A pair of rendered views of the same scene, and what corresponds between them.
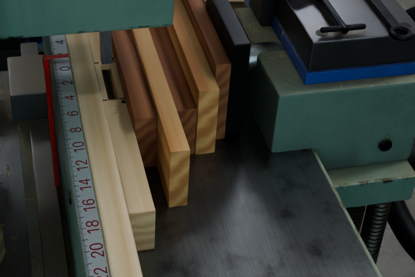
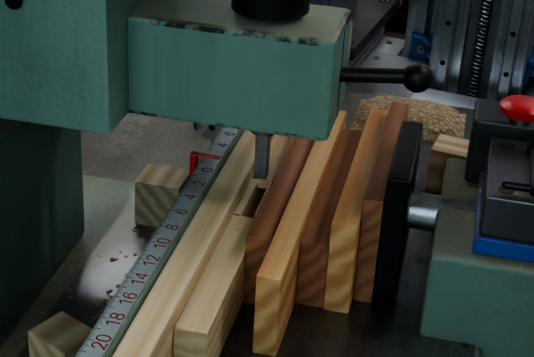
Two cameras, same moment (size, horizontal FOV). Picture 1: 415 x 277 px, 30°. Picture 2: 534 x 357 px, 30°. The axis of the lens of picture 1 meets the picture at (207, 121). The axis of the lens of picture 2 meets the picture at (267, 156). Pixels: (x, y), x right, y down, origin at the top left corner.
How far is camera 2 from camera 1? 0.21 m
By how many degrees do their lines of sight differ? 26
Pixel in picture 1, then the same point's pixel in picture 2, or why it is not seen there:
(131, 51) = (295, 172)
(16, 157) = not seen: hidden behind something
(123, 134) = (230, 252)
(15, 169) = not seen: hidden behind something
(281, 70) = (454, 231)
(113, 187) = (172, 292)
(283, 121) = (436, 293)
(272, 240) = not seen: outside the picture
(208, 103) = (342, 242)
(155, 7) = (306, 113)
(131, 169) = (212, 287)
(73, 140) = (161, 236)
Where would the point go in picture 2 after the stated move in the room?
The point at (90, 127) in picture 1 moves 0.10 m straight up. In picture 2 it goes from (193, 231) to (195, 87)
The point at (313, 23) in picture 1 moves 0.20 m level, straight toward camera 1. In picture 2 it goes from (504, 177) to (317, 327)
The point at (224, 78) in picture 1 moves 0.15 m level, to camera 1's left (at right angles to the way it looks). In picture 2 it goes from (373, 219) to (176, 156)
